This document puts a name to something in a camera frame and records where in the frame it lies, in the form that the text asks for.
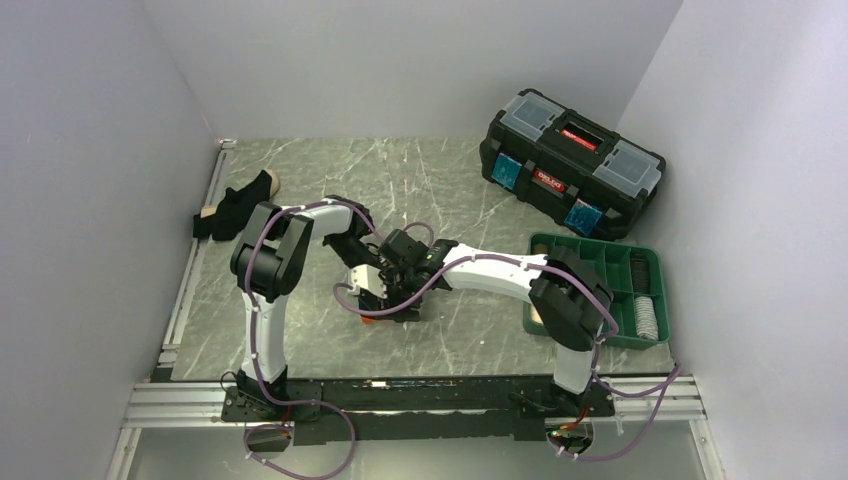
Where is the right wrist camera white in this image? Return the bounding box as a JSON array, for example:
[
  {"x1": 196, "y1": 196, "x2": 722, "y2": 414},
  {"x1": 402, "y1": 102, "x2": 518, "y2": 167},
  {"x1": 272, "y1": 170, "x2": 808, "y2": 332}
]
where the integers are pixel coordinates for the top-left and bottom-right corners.
[{"x1": 348, "y1": 264, "x2": 387, "y2": 299}]

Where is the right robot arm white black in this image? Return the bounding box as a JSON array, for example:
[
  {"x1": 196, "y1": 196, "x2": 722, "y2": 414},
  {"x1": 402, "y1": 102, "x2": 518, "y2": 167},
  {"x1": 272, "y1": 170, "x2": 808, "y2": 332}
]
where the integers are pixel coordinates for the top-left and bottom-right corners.
[{"x1": 377, "y1": 230, "x2": 618, "y2": 415}]

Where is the aluminium frame rail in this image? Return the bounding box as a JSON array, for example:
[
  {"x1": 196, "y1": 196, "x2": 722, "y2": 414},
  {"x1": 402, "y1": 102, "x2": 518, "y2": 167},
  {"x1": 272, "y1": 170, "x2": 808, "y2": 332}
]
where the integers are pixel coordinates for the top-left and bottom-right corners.
[{"x1": 105, "y1": 142, "x2": 233, "y2": 480}]

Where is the dark navy orange clothes pile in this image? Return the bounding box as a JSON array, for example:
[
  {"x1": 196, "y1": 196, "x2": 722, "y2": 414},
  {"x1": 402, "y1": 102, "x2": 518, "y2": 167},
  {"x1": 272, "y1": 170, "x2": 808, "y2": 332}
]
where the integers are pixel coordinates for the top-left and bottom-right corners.
[{"x1": 354, "y1": 292, "x2": 422, "y2": 323}]

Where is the dark striped roll in tray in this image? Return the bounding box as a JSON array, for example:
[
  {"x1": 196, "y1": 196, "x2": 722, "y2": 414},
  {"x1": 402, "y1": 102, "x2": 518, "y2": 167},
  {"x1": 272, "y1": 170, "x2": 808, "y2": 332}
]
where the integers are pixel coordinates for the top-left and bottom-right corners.
[{"x1": 629, "y1": 252, "x2": 651, "y2": 295}]

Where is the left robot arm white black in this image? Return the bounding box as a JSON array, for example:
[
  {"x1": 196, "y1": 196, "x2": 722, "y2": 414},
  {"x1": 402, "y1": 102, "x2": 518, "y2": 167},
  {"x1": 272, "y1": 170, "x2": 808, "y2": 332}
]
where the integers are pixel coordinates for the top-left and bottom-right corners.
[{"x1": 230, "y1": 195, "x2": 378, "y2": 420}]

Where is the grey striped roll right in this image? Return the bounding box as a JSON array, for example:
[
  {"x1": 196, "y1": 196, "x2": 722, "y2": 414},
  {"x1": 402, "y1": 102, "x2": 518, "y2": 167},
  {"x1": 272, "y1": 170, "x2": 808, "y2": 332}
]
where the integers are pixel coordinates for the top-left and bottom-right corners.
[{"x1": 634, "y1": 296, "x2": 659, "y2": 341}]

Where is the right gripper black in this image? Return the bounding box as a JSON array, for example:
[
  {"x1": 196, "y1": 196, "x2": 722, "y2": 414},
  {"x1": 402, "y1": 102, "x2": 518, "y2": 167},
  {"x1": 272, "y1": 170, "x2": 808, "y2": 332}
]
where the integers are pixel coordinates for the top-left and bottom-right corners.
[{"x1": 372, "y1": 266, "x2": 423, "y2": 323}]

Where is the green compartment tray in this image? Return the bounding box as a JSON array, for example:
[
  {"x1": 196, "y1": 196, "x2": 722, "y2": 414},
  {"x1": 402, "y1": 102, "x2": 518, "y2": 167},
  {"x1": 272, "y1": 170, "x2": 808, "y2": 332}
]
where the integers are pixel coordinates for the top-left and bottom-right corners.
[{"x1": 528, "y1": 233, "x2": 672, "y2": 351}]

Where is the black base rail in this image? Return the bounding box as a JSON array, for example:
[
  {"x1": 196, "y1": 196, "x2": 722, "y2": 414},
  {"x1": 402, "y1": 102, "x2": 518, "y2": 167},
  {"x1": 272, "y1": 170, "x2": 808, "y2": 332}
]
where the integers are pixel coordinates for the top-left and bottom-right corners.
[{"x1": 221, "y1": 375, "x2": 615, "y2": 446}]

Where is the black toolbox with clear lids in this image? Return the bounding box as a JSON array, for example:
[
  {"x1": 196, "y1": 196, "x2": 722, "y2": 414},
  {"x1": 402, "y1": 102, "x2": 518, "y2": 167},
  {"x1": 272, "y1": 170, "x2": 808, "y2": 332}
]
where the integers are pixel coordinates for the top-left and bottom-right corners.
[{"x1": 479, "y1": 89, "x2": 667, "y2": 241}]

